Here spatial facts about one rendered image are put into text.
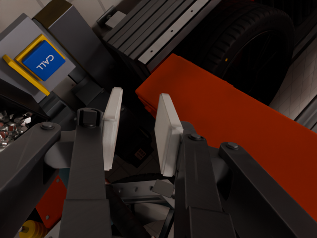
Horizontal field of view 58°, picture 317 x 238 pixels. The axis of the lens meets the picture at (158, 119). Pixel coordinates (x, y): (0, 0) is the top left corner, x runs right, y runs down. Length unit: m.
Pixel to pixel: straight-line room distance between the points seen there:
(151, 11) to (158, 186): 0.68
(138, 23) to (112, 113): 0.99
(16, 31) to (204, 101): 0.44
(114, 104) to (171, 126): 0.04
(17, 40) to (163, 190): 0.48
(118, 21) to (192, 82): 0.55
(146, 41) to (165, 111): 0.88
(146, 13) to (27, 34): 0.57
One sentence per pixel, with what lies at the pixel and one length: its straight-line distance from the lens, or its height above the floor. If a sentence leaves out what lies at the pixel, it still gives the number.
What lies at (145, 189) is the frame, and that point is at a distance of 0.77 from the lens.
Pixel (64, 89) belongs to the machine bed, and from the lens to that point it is 1.25.
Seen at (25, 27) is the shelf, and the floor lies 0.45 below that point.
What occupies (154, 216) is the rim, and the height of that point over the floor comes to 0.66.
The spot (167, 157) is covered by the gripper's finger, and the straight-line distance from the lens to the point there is 0.16.
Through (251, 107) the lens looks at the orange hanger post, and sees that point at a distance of 0.67.
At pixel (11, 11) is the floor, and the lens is 1.16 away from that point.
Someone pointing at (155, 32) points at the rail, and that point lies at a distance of 1.06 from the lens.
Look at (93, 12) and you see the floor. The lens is 1.28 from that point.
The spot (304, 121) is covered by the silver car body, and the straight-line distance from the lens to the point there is 1.24.
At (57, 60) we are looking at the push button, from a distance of 0.71.
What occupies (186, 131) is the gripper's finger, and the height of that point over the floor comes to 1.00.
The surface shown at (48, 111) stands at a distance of 1.15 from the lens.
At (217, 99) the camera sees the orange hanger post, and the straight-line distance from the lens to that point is 0.70.
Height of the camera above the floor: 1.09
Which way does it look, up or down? 37 degrees down
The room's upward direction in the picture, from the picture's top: 129 degrees clockwise
